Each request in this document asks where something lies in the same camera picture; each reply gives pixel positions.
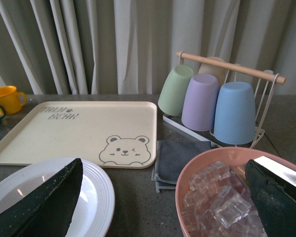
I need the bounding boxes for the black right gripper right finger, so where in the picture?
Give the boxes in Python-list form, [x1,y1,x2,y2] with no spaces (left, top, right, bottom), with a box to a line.
[245,159,296,237]

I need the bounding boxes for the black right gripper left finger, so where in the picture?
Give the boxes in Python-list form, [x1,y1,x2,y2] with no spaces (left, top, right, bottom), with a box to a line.
[0,158,83,237]

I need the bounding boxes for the white ridged plate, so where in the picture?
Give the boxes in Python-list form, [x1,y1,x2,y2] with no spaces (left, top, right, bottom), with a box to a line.
[0,158,115,237]

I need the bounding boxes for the pink bowl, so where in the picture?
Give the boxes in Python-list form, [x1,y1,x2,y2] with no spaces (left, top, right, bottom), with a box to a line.
[175,147,296,237]

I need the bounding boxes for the clear ice cubes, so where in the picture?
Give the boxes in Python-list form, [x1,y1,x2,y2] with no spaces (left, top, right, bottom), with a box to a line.
[179,161,267,237]

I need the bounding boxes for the blue cup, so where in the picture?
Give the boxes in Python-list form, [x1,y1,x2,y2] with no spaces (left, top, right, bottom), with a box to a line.
[214,81,256,145]

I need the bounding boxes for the white cup rack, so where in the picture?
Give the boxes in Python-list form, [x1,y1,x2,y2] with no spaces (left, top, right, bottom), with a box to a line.
[163,51,286,148]

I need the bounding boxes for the cream bear tray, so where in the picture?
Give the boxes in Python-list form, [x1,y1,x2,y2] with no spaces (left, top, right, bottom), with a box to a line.
[0,101,157,169]

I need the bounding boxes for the grey folded cloth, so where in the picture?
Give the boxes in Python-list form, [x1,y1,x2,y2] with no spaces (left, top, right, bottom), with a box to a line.
[151,140,212,193]

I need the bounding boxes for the purple cup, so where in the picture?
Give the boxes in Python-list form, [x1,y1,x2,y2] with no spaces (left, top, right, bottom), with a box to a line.
[181,74,219,131]

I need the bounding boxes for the yellow mug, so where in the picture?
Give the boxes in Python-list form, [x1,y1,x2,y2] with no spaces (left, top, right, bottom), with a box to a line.
[0,85,27,115]

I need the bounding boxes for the beige cup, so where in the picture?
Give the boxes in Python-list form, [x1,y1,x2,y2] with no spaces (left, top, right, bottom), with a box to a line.
[198,63,227,87]

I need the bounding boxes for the green cup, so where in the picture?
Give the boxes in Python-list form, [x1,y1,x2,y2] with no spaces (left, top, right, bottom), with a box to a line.
[158,65,195,116]

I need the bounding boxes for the grey curtain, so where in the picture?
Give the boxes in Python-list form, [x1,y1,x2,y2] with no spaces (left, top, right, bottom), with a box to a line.
[0,0,296,95]

